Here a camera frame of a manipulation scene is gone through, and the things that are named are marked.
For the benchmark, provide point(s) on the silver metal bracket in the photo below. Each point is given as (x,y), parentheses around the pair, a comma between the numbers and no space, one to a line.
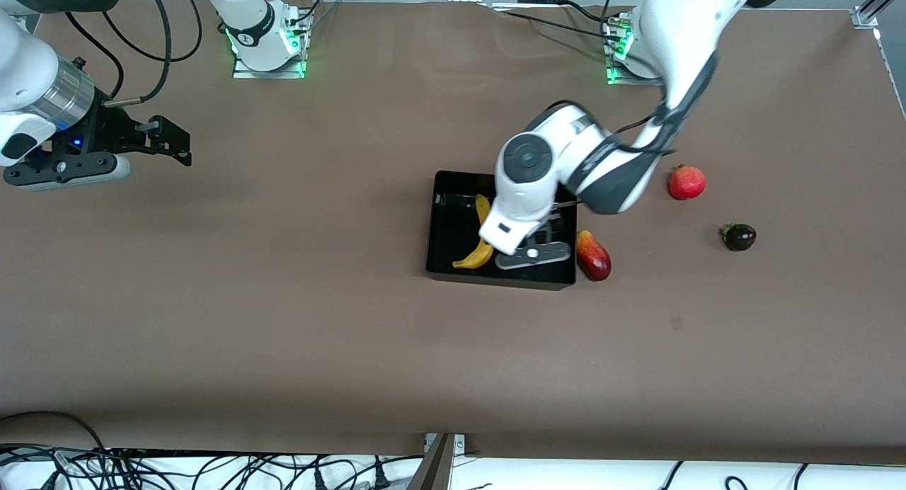
(459,444)

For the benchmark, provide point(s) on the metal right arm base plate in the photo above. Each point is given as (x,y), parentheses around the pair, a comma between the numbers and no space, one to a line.
(269,73)

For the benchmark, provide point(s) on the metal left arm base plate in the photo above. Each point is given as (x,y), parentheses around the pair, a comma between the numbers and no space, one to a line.
(616,79)

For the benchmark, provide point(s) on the dark purple mangosteen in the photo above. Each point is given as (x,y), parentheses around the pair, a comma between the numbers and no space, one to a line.
(740,238)

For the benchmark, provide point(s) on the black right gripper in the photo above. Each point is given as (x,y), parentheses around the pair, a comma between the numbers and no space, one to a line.
(113,134)

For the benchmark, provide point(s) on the grey metal beam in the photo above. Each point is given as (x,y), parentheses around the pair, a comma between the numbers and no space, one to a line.
(433,469)

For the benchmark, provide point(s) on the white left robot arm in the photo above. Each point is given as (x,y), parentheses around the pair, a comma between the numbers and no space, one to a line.
(672,37)

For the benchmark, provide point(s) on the brown table cover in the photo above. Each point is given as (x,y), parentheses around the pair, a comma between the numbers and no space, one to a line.
(354,334)

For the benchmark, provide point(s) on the aluminium corner post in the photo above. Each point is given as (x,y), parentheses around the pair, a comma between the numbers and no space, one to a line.
(865,15)

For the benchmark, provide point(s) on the red pomegranate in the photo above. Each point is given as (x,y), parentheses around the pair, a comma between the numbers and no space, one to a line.
(687,183)

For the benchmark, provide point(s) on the yellow banana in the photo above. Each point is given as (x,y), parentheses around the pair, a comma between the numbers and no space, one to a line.
(483,253)

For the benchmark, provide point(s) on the red yellow mango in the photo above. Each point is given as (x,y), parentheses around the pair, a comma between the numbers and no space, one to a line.
(593,258)

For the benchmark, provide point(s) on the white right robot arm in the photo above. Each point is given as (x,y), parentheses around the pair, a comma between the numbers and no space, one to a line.
(21,65)

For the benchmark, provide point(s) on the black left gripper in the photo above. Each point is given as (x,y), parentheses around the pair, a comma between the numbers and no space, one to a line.
(549,230)

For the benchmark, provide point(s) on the black plastic box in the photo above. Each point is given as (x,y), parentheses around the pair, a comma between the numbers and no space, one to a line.
(453,228)

